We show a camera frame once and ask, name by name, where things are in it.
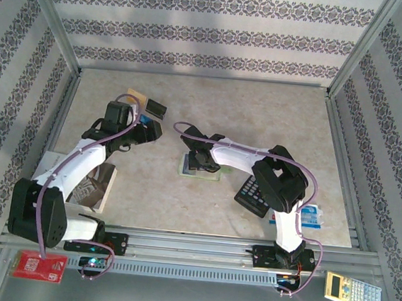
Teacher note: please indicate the green card holder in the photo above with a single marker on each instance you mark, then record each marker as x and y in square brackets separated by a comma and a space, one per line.
[205, 176]

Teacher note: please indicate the blue credit card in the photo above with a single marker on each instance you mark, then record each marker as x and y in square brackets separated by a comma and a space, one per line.
[146, 119]

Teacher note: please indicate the dark blue card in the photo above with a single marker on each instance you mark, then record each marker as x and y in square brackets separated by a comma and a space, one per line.
[185, 166]

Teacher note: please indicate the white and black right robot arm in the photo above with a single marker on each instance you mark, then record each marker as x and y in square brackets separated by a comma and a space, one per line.
[236, 157]

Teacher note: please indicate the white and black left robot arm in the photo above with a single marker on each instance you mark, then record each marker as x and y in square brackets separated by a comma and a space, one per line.
[79, 160]

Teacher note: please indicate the black card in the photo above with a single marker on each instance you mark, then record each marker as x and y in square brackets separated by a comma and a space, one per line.
[156, 108]

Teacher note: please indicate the gold card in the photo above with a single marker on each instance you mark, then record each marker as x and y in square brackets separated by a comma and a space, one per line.
[138, 96]

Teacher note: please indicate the black calculator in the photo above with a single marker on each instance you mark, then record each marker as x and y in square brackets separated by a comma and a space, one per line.
[246, 195]

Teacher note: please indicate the book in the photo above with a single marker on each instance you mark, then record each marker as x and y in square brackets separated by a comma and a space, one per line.
[94, 190]

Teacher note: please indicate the blue and white box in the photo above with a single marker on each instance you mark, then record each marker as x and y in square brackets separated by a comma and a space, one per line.
[312, 218]

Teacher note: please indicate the small circuit board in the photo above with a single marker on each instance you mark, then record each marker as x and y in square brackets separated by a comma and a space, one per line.
[286, 280]
[92, 261]

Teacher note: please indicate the red packet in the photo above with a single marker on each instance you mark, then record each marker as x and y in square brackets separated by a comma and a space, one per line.
[33, 266]

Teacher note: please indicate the yellow and grey scientific calculator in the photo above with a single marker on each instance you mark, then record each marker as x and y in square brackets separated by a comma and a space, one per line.
[351, 292]

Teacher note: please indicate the aluminium side rail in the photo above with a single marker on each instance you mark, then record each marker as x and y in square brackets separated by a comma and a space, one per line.
[338, 135]
[63, 109]

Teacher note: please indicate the aluminium back rail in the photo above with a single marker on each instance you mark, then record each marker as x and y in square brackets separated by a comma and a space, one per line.
[204, 76]

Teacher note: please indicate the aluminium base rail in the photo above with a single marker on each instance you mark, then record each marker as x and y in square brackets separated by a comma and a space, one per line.
[192, 244]

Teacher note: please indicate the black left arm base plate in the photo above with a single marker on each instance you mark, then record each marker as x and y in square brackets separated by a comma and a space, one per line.
[119, 244]

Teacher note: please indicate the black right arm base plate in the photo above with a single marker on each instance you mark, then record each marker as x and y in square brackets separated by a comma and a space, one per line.
[262, 256]

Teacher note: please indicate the aluminium frame post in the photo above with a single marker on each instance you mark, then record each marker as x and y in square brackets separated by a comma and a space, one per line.
[367, 42]
[50, 11]

